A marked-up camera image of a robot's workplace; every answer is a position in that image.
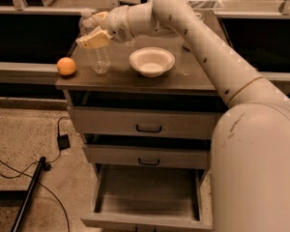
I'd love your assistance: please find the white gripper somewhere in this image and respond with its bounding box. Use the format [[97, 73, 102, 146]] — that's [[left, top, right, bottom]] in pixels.
[[76, 6, 133, 49]]

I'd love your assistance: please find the clear plastic water bottle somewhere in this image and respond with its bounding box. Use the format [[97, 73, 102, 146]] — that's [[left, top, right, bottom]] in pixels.
[[79, 9, 110, 74]]

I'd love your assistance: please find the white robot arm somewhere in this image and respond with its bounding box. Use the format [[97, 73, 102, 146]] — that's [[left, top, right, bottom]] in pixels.
[[79, 0, 290, 232]]

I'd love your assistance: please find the top grey drawer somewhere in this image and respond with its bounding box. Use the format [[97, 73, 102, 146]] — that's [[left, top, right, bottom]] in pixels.
[[68, 106, 221, 139]]

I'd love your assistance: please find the grey drawer cabinet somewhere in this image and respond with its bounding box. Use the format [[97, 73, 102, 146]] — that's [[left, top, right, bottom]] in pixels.
[[56, 37, 226, 226]]

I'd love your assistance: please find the middle grey drawer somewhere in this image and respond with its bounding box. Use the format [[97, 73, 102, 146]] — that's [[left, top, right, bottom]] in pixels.
[[83, 145, 209, 169]]

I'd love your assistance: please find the bottom grey open drawer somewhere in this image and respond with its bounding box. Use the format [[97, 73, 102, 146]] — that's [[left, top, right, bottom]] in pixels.
[[81, 165, 212, 232]]

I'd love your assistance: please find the orange fruit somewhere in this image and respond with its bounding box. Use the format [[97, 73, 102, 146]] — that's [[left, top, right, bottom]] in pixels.
[[56, 57, 76, 76]]

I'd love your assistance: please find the white paper bowl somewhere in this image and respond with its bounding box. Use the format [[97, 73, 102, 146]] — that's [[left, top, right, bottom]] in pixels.
[[130, 47, 175, 77]]

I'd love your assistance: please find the green white soda can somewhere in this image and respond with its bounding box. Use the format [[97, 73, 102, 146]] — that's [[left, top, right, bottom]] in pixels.
[[183, 12, 204, 51]]

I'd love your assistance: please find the black power adapter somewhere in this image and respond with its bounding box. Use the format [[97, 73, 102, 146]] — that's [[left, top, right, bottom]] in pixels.
[[57, 134, 71, 151]]

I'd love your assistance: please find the black pole on floor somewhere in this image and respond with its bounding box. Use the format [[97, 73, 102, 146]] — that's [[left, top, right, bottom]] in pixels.
[[11, 157, 46, 232]]

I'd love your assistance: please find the black floor cable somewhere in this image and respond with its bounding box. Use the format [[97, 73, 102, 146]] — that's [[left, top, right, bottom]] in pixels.
[[0, 116, 72, 232]]

